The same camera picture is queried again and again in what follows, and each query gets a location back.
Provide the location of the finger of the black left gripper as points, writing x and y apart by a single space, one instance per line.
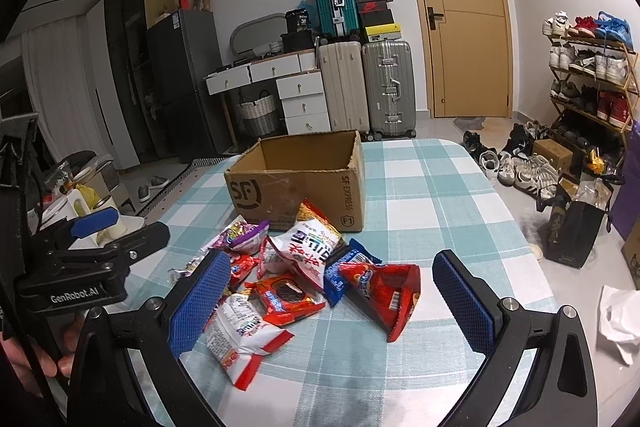
138 245

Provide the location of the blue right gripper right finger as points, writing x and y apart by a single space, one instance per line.
471 301

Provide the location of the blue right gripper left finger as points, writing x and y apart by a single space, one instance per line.
193 300

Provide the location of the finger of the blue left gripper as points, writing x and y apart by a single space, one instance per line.
93 223

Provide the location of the white red snack packet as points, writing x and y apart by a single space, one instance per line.
239 338

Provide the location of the red cheetos chip bag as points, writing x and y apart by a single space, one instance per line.
391 291

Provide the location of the red oreo cookie packet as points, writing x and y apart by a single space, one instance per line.
285 300

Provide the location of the purple grape candy bag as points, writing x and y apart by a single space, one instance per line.
239 237

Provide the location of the white red noodle snack bag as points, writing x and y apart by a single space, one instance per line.
308 244

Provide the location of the patterned floor rug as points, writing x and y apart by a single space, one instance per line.
170 186

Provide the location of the black paper shopping bag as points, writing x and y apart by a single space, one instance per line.
571 231

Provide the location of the teal plaid tablecloth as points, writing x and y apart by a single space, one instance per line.
420 197

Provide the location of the brown SF cardboard box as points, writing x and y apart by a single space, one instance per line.
272 178

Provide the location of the pile of sneakers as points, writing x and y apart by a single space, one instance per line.
516 164

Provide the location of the white curtain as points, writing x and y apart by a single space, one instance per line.
57 71

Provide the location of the small brown cardboard box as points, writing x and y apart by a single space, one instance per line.
559 156

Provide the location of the purple gift bag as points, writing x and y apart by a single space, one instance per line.
625 210

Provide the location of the woven laundry basket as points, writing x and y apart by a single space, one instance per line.
259 115

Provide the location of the black refrigerator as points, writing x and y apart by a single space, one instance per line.
184 51

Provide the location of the white drawer desk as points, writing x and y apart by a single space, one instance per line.
299 85

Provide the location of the oval mirror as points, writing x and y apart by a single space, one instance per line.
258 38

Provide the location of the wooden shoe rack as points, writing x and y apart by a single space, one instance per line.
597 79

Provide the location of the silver hard suitcase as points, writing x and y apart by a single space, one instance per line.
389 79

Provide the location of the beige hard suitcase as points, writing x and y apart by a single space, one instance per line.
343 82

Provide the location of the wooden door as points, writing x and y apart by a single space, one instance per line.
467 48

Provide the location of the stack of shoe boxes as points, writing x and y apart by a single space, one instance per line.
377 21

